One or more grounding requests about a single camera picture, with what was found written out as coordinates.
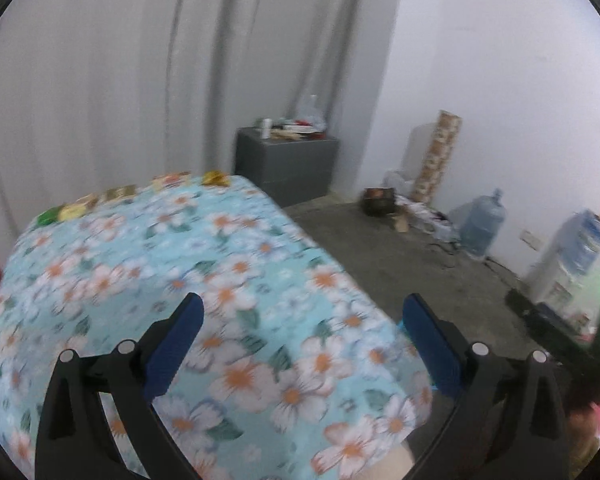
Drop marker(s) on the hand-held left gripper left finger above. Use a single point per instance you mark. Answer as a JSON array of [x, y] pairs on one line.
[[175, 345]]

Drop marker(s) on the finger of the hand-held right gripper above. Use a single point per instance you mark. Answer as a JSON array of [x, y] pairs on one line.
[[555, 325]]

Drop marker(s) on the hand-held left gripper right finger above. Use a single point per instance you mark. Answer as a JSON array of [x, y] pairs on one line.
[[430, 345]]

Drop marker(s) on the white water dispenser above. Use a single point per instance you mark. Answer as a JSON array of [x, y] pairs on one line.
[[570, 260]]

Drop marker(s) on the floral light blue tablecloth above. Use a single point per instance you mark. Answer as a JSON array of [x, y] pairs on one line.
[[180, 270]]

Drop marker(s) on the blue water jug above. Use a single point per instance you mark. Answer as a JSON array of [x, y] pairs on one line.
[[482, 225]]

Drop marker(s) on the dark printed box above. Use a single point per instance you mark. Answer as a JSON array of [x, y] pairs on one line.
[[380, 202]]

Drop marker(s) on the brown and gold packet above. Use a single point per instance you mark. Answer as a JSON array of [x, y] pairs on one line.
[[116, 194]]

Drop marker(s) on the gold foil wrapper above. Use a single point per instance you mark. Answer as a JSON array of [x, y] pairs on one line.
[[80, 208], [216, 178]]

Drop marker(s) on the green foil wrapper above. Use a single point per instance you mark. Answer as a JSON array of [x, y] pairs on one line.
[[48, 216]]

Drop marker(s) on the tall patterned cardboard box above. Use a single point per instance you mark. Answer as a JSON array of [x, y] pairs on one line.
[[437, 157]]

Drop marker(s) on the grey cabinet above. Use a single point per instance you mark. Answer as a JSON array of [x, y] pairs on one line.
[[285, 167]]

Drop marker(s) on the small white bottle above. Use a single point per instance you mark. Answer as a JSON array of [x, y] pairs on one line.
[[266, 128]]

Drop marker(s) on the clear plastic bag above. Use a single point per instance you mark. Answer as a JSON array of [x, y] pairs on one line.
[[311, 112]]

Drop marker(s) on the grey curtain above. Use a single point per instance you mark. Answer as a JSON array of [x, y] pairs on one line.
[[155, 70]]

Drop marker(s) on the wall socket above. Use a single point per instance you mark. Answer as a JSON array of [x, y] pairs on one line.
[[530, 238]]

